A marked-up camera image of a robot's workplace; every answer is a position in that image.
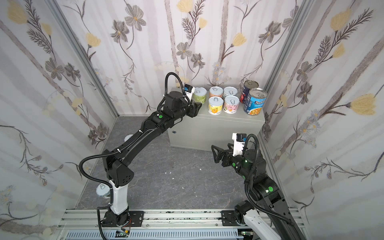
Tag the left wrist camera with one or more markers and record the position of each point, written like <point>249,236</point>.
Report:
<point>189,91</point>

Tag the orange small can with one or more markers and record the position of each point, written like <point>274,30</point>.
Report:
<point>216,92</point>

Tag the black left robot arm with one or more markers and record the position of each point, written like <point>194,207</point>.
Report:
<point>174,106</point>

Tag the white can near left base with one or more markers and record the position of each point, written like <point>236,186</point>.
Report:
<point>103,191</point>

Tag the green small can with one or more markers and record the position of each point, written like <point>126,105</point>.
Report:
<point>199,95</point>

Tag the blue soup can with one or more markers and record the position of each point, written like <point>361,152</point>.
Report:
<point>255,101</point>

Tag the grey-label small can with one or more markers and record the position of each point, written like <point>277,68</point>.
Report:
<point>229,91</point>

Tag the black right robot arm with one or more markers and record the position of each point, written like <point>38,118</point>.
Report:
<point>265,210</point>

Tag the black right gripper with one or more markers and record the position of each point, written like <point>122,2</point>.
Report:
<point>225,156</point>

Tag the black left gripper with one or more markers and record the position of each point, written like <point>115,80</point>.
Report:
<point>192,109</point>

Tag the yellow small can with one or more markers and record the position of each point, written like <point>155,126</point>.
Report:
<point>215,105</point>

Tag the white slotted cable duct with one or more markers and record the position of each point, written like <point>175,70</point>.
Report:
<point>180,234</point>

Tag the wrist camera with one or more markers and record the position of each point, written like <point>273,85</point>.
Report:
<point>189,91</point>
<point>239,143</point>

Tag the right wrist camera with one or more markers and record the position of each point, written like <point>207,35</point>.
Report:
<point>239,143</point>

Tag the pink small can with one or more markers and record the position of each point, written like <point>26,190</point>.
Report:
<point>127,137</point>

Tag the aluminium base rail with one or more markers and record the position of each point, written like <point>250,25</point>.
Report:
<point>83,224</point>

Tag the red and navy tall can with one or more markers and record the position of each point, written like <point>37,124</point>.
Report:
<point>248,85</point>

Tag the grey metal cabinet box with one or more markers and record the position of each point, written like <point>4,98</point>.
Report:
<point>205,130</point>

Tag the brown-label small can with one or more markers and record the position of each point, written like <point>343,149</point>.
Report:
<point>231,104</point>

